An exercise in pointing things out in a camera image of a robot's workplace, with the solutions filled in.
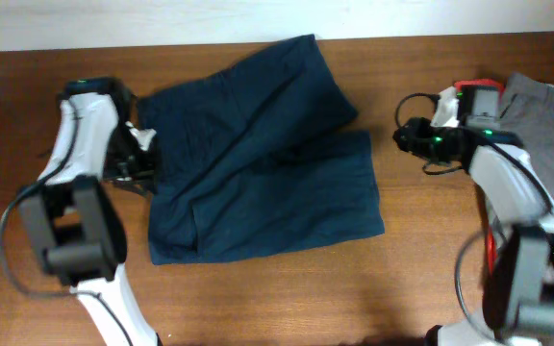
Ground navy blue shorts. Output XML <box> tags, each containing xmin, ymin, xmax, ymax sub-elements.
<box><xmin>138</xmin><ymin>35</ymin><xmax>385</xmax><ymax>265</ymax></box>

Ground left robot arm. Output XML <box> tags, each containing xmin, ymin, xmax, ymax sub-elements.
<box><xmin>13</xmin><ymin>77</ymin><xmax>162</xmax><ymax>345</ymax></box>

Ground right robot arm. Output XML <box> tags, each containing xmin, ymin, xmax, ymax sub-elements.
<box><xmin>392</xmin><ymin>80</ymin><xmax>554</xmax><ymax>345</ymax></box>

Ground grey garment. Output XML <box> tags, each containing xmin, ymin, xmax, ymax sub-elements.
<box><xmin>499</xmin><ymin>73</ymin><xmax>554</xmax><ymax>198</ymax></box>

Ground red cloth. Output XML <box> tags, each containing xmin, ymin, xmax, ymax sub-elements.
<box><xmin>454</xmin><ymin>79</ymin><xmax>503</xmax><ymax>277</ymax></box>

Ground right black cable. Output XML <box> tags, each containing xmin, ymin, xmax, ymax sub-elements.
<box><xmin>394</xmin><ymin>91</ymin><xmax>554</xmax><ymax>345</ymax></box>

